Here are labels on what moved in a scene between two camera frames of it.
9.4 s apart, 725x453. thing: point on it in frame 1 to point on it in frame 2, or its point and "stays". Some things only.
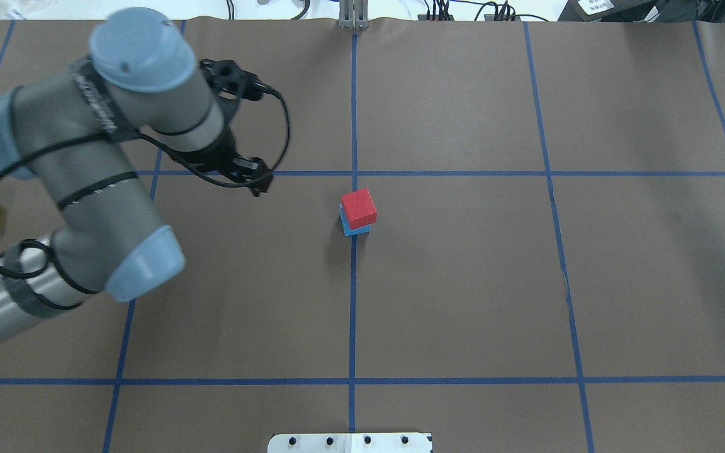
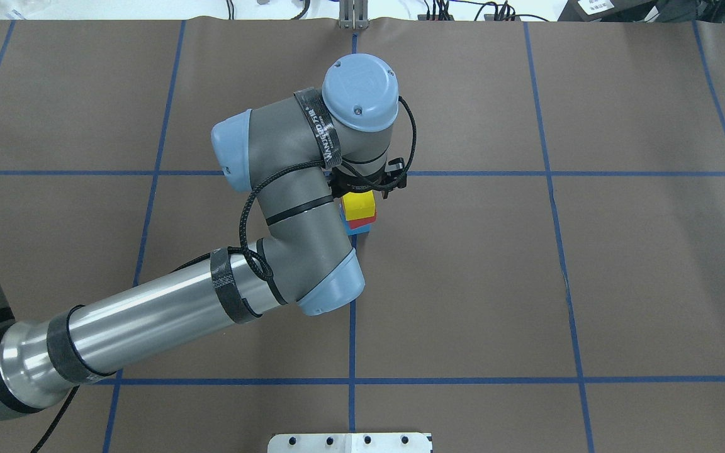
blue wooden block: (345, 224) stays
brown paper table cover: (569, 255) stays
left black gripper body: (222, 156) to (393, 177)
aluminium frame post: (354, 14) stays
